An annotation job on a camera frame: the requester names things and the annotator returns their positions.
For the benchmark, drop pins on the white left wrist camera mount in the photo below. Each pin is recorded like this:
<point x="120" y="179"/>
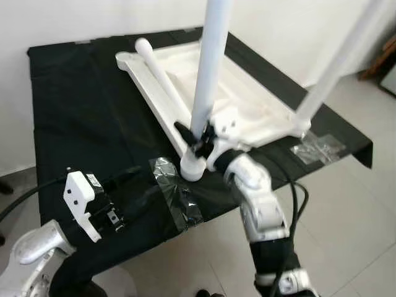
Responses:
<point x="77" y="198"/>

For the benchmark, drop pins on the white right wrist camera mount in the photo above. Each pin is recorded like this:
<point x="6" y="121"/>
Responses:
<point x="228" y="124"/>

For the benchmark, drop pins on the robot right leg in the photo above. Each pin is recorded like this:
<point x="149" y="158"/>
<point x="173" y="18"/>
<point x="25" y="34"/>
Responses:
<point x="210" y="292"/>

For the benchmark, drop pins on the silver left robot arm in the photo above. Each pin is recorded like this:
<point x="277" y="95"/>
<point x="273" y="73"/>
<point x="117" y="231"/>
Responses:
<point x="31" y="253"/>

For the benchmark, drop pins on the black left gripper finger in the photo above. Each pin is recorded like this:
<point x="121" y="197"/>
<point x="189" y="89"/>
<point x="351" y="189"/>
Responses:
<point x="143" y="199"/>
<point x="122" y="176"/>

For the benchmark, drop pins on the brown wooden board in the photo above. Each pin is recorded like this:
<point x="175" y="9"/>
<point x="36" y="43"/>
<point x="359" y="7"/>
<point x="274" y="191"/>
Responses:
<point x="377" y="55"/>

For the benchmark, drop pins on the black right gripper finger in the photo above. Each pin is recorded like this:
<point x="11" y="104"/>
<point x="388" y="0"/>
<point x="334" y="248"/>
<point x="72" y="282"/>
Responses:
<point x="209" y="130"/>
<point x="187" y="136"/>

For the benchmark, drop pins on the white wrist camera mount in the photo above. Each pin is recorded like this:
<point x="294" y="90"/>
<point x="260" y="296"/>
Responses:
<point x="77" y="198"/>
<point x="228" y="124"/>

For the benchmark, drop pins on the white plastic children table top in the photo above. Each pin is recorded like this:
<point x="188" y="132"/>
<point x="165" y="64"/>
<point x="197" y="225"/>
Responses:
<point x="247" y="105"/>

